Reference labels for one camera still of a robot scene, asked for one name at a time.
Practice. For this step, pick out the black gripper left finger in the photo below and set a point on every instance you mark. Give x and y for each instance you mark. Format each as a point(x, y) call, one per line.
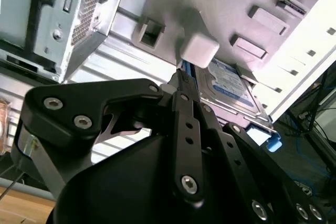
point(65, 108)

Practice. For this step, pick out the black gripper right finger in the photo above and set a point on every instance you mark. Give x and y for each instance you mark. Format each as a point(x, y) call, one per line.
point(236, 161)

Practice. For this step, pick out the hard disk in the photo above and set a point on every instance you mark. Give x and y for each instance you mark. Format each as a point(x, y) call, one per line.
point(231, 85)

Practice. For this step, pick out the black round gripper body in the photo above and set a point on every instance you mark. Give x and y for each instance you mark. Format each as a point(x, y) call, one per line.
point(126, 187)

